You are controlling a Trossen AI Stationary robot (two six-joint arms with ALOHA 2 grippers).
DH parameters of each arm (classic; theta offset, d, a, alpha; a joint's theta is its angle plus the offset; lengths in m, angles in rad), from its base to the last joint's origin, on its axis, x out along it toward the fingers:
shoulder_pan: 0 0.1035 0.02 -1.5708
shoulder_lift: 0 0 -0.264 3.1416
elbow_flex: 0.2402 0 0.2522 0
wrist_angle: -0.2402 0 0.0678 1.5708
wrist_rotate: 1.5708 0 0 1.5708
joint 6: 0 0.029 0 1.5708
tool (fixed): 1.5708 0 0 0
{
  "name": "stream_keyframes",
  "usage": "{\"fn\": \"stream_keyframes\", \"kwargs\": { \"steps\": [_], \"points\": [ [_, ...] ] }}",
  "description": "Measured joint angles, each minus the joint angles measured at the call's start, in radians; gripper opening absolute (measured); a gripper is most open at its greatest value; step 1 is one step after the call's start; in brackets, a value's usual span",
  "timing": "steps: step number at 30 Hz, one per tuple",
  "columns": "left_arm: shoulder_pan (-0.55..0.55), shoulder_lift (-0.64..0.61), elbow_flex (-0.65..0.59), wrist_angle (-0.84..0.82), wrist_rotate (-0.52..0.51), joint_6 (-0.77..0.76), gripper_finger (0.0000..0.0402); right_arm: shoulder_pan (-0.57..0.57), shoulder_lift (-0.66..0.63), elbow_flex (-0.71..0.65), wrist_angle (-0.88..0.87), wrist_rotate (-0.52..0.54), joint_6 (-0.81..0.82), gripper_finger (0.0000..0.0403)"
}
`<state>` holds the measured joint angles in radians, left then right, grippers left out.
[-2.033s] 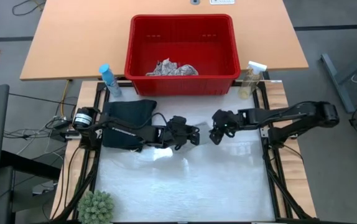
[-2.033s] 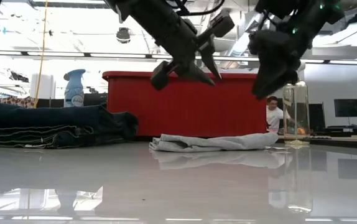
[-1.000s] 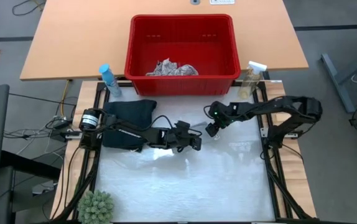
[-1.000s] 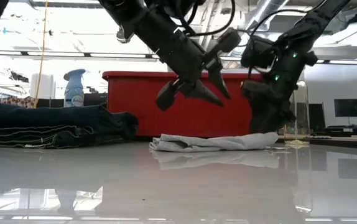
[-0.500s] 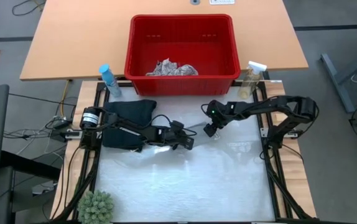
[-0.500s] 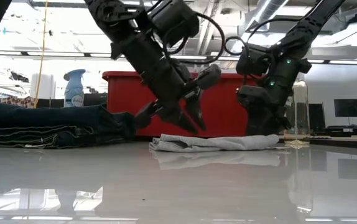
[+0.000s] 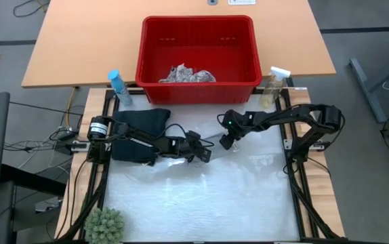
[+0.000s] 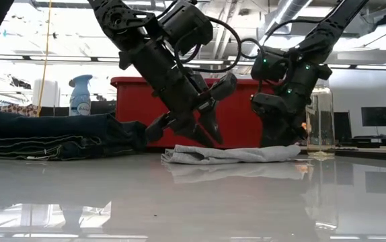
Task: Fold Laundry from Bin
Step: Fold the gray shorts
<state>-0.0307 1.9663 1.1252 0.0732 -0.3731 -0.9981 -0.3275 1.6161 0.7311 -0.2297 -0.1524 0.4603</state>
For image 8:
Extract grey garment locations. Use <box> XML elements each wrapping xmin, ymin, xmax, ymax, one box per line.
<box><xmin>161</xmin><ymin>143</ymin><xmax>302</xmax><ymax>165</ymax></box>

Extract clear spray bottle white trigger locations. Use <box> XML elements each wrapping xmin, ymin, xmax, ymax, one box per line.
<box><xmin>305</xmin><ymin>79</ymin><xmax>336</xmax><ymax>161</ymax></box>

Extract black cabinet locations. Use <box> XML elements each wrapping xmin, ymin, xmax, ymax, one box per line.
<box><xmin>89</xmin><ymin>99</ymin><xmax>117</xmax><ymax>117</ymax></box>

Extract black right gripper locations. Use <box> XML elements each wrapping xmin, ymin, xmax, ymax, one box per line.
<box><xmin>260</xmin><ymin>63</ymin><xmax>334</xmax><ymax>149</ymax></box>

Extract light wooden desk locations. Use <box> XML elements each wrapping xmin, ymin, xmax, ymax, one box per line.
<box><xmin>300</xmin><ymin>145</ymin><xmax>386</xmax><ymax>162</ymax></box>

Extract floral patterned cloth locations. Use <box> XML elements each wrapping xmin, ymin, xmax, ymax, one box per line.
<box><xmin>0</xmin><ymin>103</ymin><xmax>40</xmax><ymax>118</ymax></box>

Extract black wall monitor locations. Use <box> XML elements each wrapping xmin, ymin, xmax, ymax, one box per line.
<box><xmin>360</xmin><ymin>106</ymin><xmax>386</xmax><ymax>128</ymax></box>

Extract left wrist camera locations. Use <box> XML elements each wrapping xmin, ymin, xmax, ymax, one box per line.
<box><xmin>209</xmin><ymin>72</ymin><xmax>238</xmax><ymax>101</ymax></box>

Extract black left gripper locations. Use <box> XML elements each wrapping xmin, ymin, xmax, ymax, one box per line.
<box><xmin>118</xmin><ymin>40</ymin><xmax>225</xmax><ymax>149</ymax></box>

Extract blue Febreze spray bottle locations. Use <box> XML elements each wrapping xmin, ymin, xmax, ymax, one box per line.
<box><xmin>68</xmin><ymin>74</ymin><xmax>93</xmax><ymax>117</ymax></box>

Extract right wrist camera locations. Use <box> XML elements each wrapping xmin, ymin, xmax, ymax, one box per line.
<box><xmin>250</xmin><ymin>92</ymin><xmax>288</xmax><ymax>118</ymax></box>

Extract red plastic laundry bin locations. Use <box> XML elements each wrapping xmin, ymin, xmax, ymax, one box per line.
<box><xmin>110</xmin><ymin>76</ymin><xmax>275</xmax><ymax>149</ymax></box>

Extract smooth silver ventilation duct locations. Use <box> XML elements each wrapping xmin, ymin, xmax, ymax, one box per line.
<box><xmin>246</xmin><ymin>0</ymin><xmax>312</xmax><ymax>63</ymax></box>

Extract dark wide partition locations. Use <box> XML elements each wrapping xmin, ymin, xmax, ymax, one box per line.
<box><xmin>334</xmin><ymin>111</ymin><xmax>352</xmax><ymax>142</ymax></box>

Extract long ceiling light bar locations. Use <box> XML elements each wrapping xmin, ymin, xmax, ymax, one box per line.
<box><xmin>0</xmin><ymin>53</ymin><xmax>386</xmax><ymax>71</ymax></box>

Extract white cylindrical container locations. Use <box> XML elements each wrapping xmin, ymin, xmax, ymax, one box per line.
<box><xmin>32</xmin><ymin>79</ymin><xmax>61</xmax><ymax>108</ymax></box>

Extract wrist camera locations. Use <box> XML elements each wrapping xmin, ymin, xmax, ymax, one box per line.
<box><xmin>209</xmin><ymin>72</ymin><xmax>238</xmax><ymax>101</ymax></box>
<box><xmin>250</xmin><ymin>92</ymin><xmax>288</xmax><ymax>118</ymax></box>

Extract dark blue denim jeans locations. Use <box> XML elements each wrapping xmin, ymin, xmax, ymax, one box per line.
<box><xmin>0</xmin><ymin>104</ymin><xmax>149</xmax><ymax>161</ymax></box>

